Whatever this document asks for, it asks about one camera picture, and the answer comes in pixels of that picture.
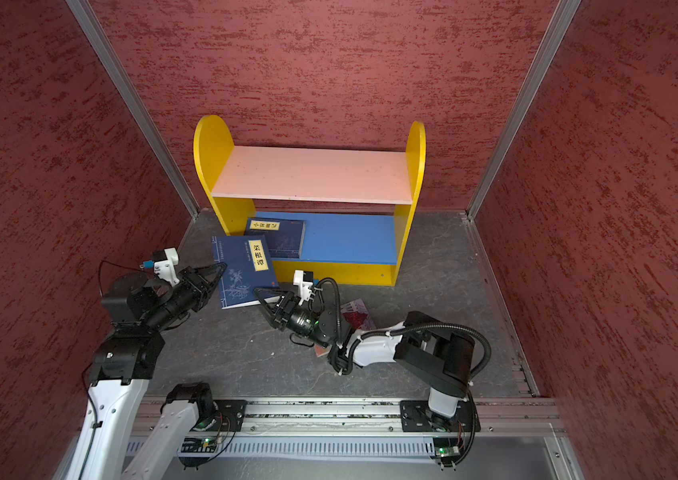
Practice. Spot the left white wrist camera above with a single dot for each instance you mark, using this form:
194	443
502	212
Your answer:
163	263

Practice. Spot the red pink picture book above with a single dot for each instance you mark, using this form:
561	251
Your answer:
354	316

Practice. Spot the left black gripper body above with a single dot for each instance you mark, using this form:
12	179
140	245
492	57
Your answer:
190	292

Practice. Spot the left controller board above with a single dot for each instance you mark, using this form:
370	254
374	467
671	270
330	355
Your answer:
192	445

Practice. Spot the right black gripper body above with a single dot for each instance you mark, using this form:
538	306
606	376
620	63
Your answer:
297	316

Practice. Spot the controller board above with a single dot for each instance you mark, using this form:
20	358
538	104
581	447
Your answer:
446	450
192	445

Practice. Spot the left corner aluminium post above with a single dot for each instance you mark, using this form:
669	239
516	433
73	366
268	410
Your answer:
86	18

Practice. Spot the yellow pink blue bookshelf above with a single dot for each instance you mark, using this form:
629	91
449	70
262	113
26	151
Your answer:
354	249

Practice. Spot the corner aluminium post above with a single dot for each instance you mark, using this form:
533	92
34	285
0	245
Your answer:
556	30
86	18

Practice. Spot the right controller board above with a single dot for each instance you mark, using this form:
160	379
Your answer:
446	450

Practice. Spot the blue book yellow label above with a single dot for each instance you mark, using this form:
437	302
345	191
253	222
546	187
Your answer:
284	237

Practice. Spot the right corner aluminium post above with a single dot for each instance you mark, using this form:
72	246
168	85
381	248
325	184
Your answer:
556	30

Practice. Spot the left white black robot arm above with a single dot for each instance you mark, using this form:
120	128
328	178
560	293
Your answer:
141	307

